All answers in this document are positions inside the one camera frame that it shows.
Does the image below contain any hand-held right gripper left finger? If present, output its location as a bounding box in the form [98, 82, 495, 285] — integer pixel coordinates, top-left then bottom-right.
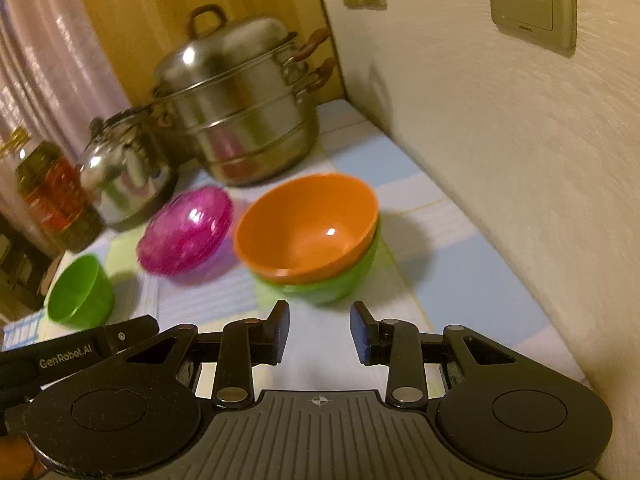
[122, 300, 291, 408]

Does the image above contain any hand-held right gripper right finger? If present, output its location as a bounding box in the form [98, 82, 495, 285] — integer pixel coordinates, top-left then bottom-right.
[349, 301, 518, 408]

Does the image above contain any green plastic bowl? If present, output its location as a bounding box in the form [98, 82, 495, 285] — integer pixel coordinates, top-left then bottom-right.
[250, 215, 383, 307]
[46, 254, 116, 331]

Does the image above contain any pink translucent plate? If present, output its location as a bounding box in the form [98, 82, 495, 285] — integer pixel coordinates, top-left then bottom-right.
[137, 187, 235, 277]
[140, 190, 236, 281]
[136, 185, 235, 275]

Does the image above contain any orange plastic bowl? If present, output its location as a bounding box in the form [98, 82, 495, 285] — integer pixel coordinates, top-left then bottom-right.
[233, 173, 379, 283]

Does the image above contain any person's left hand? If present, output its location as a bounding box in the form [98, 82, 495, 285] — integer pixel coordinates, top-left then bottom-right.
[0, 435, 48, 480]

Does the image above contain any blue white patterned cloth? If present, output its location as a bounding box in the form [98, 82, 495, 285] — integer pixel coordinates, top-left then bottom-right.
[2, 310, 51, 350]

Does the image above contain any dark wooden furniture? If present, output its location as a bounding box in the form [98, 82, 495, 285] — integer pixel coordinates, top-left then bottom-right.
[0, 215, 66, 311]

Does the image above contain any checked tablecloth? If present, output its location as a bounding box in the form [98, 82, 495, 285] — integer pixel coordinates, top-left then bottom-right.
[40, 99, 586, 401]

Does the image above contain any cooking oil bottle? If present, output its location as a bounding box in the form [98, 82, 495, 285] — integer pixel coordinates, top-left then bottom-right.
[0, 127, 106, 253]

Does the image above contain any stainless steel kettle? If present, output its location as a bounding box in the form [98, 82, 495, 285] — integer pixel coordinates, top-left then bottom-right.
[79, 107, 181, 233]

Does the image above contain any stainless steel steamer pot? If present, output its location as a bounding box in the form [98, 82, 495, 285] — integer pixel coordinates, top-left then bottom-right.
[150, 4, 338, 188]

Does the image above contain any pale curtain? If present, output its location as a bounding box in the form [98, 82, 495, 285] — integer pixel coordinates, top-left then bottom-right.
[0, 0, 132, 161]

